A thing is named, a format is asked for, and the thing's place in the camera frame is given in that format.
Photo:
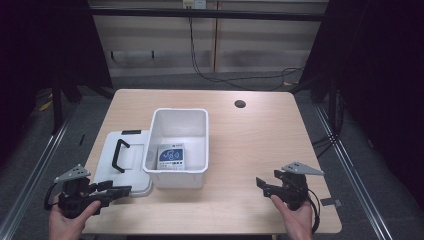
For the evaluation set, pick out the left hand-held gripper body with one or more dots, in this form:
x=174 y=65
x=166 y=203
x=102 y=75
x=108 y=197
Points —
x=74 y=196

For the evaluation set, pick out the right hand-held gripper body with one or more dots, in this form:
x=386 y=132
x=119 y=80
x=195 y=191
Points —
x=295 y=188

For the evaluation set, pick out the person's left hand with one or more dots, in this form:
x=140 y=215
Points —
x=68 y=225

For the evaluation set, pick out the person's right hand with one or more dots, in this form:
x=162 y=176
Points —
x=295 y=220

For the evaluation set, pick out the white and blue packet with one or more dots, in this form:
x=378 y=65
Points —
x=171 y=156

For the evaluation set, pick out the white plastic storage bin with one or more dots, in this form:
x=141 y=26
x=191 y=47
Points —
x=180 y=126

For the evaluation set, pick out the yellow floor tape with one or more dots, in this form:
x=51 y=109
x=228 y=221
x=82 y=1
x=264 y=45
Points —
x=45 y=106

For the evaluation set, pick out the dark curtain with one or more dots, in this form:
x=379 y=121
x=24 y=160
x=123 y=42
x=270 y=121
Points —
x=376 y=83
x=43 y=50

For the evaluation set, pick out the black horizontal metal bar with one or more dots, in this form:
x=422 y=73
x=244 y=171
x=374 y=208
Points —
x=206 y=14

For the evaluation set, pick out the metal floor rail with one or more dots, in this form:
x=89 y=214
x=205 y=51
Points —
x=30 y=173
x=353 y=176

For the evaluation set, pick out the white wall socket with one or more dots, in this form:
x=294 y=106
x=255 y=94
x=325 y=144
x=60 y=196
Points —
x=194 y=4

